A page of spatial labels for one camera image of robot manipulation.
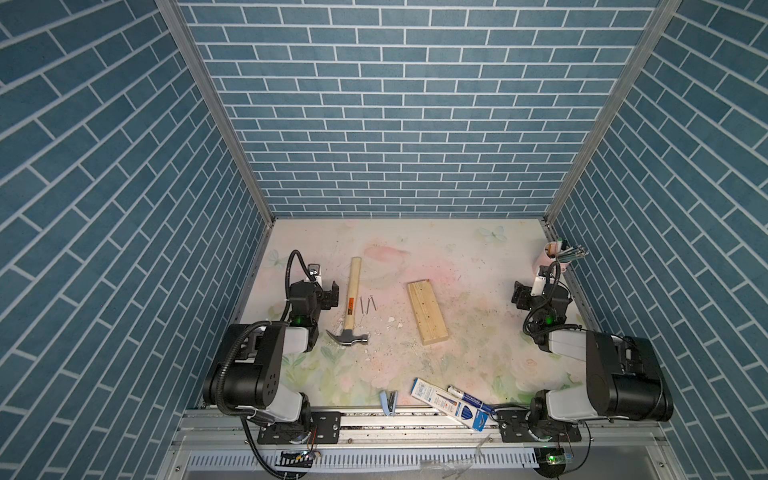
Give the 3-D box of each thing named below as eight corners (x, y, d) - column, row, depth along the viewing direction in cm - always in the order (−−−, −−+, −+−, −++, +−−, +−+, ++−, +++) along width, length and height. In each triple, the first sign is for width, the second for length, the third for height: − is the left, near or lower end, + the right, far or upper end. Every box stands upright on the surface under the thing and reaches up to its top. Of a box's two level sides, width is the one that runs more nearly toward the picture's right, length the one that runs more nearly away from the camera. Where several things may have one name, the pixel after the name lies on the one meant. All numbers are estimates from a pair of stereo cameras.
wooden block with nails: (423, 345, 89) (424, 340, 86) (407, 287, 102) (408, 282, 100) (447, 340, 90) (449, 335, 88) (429, 283, 103) (430, 278, 101)
